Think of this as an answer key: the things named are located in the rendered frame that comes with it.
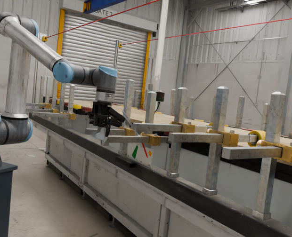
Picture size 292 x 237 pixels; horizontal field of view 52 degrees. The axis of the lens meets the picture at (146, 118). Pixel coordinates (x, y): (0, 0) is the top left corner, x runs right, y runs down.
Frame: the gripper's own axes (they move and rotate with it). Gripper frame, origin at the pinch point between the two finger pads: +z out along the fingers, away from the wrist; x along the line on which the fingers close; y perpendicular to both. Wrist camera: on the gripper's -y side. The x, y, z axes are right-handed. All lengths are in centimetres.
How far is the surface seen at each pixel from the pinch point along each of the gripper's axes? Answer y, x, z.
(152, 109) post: -28.4, -2.4, -18.8
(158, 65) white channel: -122, -135, -61
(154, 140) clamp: -26.8, 4.8, -2.9
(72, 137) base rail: -24, -107, 16
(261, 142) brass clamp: -26, 69, -14
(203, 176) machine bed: -49, 22, 12
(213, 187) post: -29, 48, 9
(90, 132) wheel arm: -3.0, -23.6, -1.4
